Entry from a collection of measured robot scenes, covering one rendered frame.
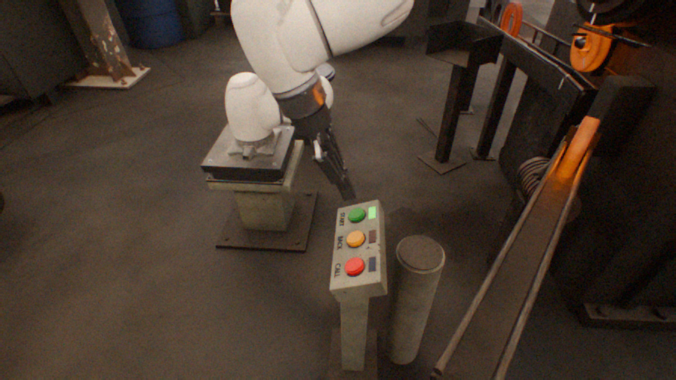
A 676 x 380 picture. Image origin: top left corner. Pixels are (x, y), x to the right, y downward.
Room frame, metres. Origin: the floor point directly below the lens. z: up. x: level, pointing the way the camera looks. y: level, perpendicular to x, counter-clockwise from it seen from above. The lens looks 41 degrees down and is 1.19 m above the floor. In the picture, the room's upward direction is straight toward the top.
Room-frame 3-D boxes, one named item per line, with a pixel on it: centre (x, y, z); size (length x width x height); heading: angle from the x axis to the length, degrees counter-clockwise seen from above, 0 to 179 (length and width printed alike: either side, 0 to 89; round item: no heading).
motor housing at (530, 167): (0.83, -0.63, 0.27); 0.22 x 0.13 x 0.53; 177
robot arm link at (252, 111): (1.17, 0.36, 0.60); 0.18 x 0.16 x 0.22; 111
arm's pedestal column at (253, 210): (1.16, 0.37, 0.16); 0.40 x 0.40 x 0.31; 86
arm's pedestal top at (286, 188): (1.16, 0.37, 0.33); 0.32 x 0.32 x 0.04; 86
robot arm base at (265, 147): (1.14, 0.37, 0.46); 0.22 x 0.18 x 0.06; 178
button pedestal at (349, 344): (0.51, -0.02, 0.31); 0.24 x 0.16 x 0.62; 177
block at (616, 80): (0.92, -0.79, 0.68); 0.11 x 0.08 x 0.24; 87
